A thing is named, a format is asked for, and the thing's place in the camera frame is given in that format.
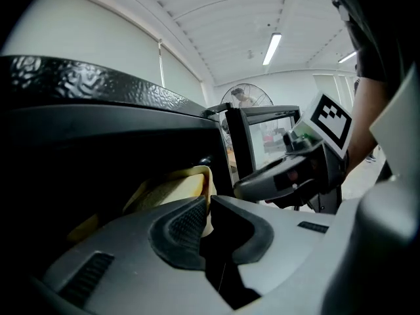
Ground person's right forearm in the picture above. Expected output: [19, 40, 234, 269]
[343, 75, 387, 177]

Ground yellow bread slices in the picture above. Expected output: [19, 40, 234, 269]
[123, 172, 207, 215]

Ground long ceiling light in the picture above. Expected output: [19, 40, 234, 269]
[337, 51, 358, 64]
[262, 33, 283, 66]

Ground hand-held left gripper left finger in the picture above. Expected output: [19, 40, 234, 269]
[41, 195, 237, 315]

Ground black standing fan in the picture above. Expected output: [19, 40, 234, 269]
[220, 83, 274, 108]

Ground yellow tray with sponge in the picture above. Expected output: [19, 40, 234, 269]
[67, 164, 217, 243]

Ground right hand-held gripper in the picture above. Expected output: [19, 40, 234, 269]
[232, 91, 354, 215]

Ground person's black clothing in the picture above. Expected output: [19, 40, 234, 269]
[327, 0, 408, 82]

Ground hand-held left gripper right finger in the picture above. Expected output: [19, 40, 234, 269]
[209, 194, 339, 298]

